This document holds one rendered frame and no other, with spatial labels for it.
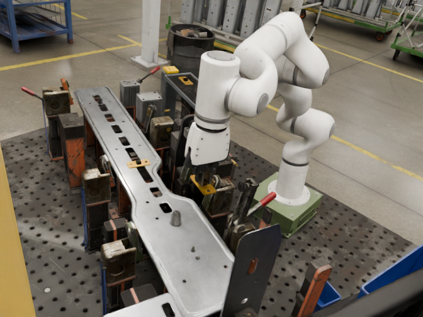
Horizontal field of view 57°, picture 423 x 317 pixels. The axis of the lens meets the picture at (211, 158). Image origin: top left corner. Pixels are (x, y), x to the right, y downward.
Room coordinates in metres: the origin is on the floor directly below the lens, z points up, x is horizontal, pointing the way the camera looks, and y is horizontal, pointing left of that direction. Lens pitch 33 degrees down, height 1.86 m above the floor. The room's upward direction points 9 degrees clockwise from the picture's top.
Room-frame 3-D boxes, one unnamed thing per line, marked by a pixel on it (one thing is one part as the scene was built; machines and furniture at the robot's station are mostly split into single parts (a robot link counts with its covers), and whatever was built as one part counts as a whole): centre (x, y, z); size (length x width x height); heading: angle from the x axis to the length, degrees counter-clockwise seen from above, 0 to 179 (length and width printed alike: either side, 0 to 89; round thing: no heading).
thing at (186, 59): (4.02, 0.39, 0.36); 0.54 x 0.50 x 0.73; 142
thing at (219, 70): (0.80, 0.01, 1.53); 0.09 x 0.08 x 0.13; 63
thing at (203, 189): (0.80, 0.01, 1.25); 0.08 x 0.04 x 0.01; 34
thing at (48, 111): (1.58, 0.75, 0.88); 0.15 x 0.11 x 0.36; 123
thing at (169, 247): (1.20, 0.29, 1.00); 1.38 x 0.22 x 0.02; 33
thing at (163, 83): (1.78, 0.26, 0.92); 0.08 x 0.08 x 0.44; 33
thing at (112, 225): (0.87, 0.26, 0.84); 0.11 x 0.08 x 0.29; 123
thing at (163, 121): (1.41, 0.23, 0.89); 0.13 x 0.11 x 0.38; 123
